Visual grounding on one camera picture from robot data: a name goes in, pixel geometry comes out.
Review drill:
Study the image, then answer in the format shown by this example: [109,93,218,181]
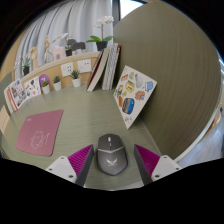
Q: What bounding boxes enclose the white books beside dark book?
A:
[101,42,122,91]

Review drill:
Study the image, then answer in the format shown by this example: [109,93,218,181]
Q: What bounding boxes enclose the black horse figurine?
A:
[66,38,87,54]

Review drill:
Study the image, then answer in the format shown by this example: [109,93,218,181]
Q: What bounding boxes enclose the pink horse figurine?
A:
[50,44,68,61]

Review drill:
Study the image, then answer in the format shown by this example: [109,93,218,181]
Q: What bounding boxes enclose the colourful sticker sheet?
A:
[113,65,158,130]

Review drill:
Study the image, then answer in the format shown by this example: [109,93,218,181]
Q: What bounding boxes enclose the pink mouse pad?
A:
[15,109,65,157]

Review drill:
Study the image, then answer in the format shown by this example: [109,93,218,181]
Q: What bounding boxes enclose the wooden chair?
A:
[211,106,224,138]

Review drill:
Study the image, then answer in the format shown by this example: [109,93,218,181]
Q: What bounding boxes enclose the wooden hand model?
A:
[29,45,39,64]

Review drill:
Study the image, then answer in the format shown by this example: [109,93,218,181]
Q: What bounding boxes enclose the window with dark frame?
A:
[113,0,148,19]

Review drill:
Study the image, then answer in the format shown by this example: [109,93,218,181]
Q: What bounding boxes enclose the beige wooden card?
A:
[0,104,11,135]

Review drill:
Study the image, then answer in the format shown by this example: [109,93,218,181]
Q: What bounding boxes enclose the white orchid in black pot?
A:
[53,32,74,57]
[85,15,115,52]
[14,54,34,76]

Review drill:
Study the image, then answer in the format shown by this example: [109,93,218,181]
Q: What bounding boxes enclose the dark grey computer mouse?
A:
[96,133,129,177]

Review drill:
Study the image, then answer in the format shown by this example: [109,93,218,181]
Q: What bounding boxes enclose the white illustrated card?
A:
[23,76,42,100]

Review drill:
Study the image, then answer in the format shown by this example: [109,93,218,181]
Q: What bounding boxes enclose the round purple sign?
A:
[38,73,51,89]

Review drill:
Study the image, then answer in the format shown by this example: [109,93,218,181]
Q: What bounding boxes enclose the wooden mannequin figure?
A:
[42,34,54,64]

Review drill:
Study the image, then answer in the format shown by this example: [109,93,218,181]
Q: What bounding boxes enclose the magazine with red spine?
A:
[7,78,28,111]

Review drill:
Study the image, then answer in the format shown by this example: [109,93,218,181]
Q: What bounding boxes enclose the small succulent in white pot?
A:
[69,69,82,88]
[41,80,51,95]
[52,75,63,92]

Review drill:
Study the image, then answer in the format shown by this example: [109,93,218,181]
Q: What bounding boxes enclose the white books stack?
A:
[3,87,14,114]

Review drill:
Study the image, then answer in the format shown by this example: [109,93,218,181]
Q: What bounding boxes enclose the light wooden ledge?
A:
[19,50,101,88]

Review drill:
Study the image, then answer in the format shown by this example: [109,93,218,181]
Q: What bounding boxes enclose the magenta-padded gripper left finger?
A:
[45,143,95,187]

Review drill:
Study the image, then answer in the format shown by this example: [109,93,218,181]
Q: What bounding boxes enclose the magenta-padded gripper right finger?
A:
[133,143,183,186]

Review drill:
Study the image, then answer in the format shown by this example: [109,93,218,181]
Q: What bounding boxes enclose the white wall socket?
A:
[60,61,75,78]

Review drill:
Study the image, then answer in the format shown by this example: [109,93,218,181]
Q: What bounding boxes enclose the grey curtain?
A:
[13,0,114,73]

